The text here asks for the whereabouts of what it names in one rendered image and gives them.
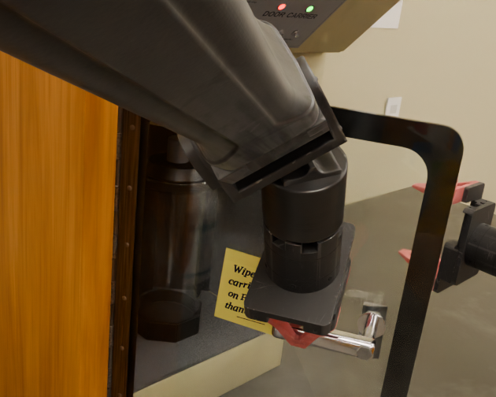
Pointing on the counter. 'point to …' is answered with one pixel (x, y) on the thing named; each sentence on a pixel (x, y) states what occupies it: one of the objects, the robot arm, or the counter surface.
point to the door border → (126, 166)
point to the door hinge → (114, 254)
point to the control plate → (294, 16)
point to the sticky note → (238, 290)
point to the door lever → (352, 344)
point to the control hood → (345, 26)
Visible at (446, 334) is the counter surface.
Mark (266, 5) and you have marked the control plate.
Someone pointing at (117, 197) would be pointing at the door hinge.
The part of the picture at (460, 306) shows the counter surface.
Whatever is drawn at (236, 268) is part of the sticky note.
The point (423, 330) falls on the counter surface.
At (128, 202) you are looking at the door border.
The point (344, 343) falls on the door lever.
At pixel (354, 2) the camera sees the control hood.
